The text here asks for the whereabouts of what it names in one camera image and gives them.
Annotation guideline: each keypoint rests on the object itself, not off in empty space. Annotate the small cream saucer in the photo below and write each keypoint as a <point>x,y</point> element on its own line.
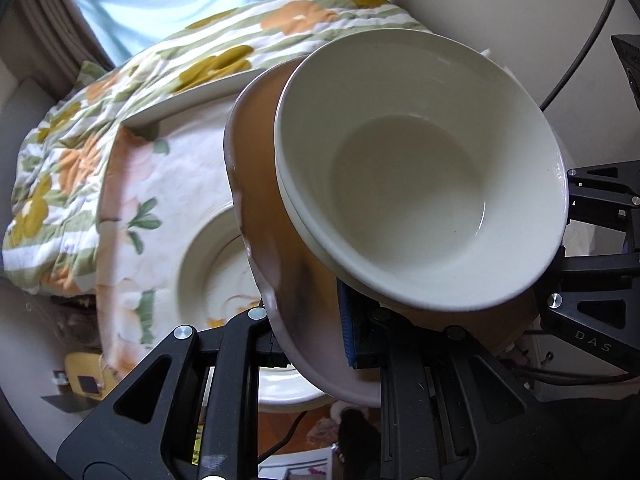
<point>235,285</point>

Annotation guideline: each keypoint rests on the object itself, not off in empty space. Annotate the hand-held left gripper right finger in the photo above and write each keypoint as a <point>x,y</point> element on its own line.
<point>347,325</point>

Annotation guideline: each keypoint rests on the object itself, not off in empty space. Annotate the striped floral quilt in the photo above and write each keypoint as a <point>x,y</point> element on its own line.
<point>65,160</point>

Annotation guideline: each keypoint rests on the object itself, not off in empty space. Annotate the pink heart-shaped bowl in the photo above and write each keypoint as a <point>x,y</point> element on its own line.
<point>260,160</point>

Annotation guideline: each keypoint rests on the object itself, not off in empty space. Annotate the pale floral tablecloth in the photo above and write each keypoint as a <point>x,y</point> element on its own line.
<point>145,185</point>

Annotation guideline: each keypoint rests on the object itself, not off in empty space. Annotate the yellow box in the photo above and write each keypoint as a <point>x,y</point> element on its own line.
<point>82,367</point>

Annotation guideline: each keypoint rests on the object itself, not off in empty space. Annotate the cream bowl with cartoon print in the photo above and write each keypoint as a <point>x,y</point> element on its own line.
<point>296,212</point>

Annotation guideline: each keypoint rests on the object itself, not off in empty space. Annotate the plain cream bowl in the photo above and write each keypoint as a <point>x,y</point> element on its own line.
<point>410,170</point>

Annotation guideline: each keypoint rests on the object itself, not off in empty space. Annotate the white round plate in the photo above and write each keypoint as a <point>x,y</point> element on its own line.
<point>192,280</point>

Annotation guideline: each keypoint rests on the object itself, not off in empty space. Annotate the white rectangular plate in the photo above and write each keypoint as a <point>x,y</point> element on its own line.
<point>200,97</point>

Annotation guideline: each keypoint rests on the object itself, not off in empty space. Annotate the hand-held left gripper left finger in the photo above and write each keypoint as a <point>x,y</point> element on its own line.
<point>240,350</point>

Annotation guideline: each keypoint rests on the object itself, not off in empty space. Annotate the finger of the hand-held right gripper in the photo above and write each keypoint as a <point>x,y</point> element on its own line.
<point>595,330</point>
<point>600,190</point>

